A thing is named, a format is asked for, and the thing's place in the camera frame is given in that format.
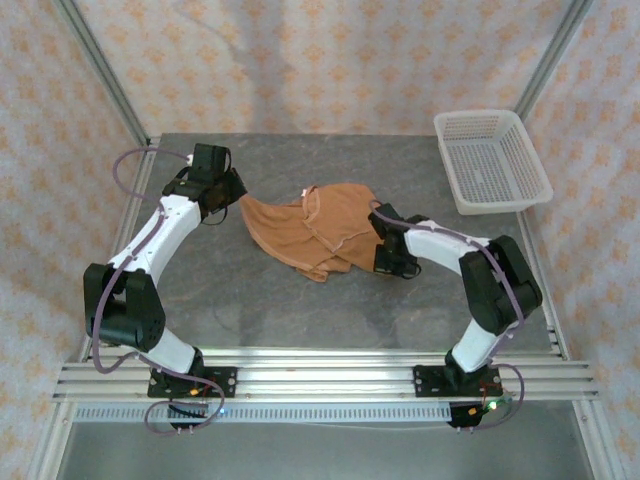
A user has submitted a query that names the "black base electronics box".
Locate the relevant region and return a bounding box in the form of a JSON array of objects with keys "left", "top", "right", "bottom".
[
  {"left": 167, "top": 399, "right": 211, "bottom": 432},
  {"left": 448, "top": 399, "right": 501, "bottom": 431}
]

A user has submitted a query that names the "orange t-shirt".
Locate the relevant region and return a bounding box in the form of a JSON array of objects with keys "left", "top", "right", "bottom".
[{"left": 239, "top": 183, "right": 392, "bottom": 285}]

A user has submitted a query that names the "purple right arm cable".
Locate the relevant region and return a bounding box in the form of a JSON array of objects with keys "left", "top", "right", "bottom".
[{"left": 368, "top": 199, "right": 525, "bottom": 432}]

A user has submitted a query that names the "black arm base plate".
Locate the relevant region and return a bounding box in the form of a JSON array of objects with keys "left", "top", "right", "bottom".
[
  {"left": 413, "top": 364, "right": 503, "bottom": 399},
  {"left": 147, "top": 366, "right": 239, "bottom": 400}
]

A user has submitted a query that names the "slotted grey cable duct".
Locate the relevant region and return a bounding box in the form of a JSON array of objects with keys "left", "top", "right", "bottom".
[{"left": 73, "top": 403, "right": 454, "bottom": 424}]

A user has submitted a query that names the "aluminium frame post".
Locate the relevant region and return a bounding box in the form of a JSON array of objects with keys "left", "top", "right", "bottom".
[
  {"left": 514, "top": 0, "right": 597, "bottom": 119},
  {"left": 52, "top": 0, "right": 152, "bottom": 147}
]

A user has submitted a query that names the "aluminium mounting rail beam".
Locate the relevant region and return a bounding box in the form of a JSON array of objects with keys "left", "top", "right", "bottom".
[{"left": 52, "top": 348, "right": 600, "bottom": 402}]

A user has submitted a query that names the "white perforated plastic basket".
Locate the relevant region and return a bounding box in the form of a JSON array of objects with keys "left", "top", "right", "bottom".
[{"left": 432, "top": 109, "right": 555, "bottom": 217}]

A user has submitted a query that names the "aluminium frame leg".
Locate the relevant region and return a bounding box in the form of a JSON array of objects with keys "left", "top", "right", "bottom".
[
  {"left": 573, "top": 399, "right": 624, "bottom": 480},
  {"left": 27, "top": 399, "right": 76, "bottom": 480}
]

